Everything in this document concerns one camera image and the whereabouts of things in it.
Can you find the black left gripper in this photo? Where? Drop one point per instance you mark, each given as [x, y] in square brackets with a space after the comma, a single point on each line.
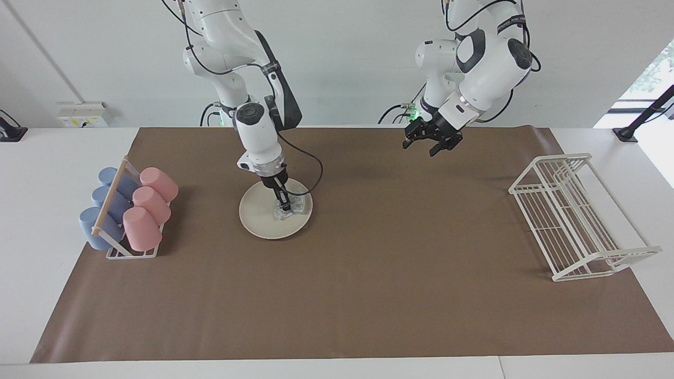
[439, 131]

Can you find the white cup rack wooden rod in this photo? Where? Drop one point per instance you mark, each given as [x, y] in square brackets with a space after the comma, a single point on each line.
[113, 195]

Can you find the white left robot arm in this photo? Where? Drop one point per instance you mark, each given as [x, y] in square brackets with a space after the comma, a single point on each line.
[489, 73]

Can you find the cream round plate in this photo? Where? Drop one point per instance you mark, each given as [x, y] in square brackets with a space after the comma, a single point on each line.
[258, 216]

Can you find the blue plastic cup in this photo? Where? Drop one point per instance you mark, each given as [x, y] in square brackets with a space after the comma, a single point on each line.
[105, 199]
[95, 229]
[113, 176]

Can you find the crinkled clear plastic wrapper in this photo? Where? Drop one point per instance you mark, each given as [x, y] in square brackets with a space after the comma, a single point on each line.
[297, 202]

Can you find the black table clamp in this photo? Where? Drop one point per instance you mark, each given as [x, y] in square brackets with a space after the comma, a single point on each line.
[10, 131]

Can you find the brown paper table mat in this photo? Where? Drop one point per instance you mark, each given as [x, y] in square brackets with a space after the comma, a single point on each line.
[368, 289]

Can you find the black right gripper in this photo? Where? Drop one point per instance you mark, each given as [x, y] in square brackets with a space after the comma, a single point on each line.
[275, 181]

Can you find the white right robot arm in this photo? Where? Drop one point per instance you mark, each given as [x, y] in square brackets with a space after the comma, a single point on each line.
[258, 137]

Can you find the pink plastic cup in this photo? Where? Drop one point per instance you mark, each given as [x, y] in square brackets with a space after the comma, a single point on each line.
[141, 229]
[160, 183]
[151, 204]

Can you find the white wall socket box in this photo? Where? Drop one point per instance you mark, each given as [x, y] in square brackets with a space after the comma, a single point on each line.
[84, 115]

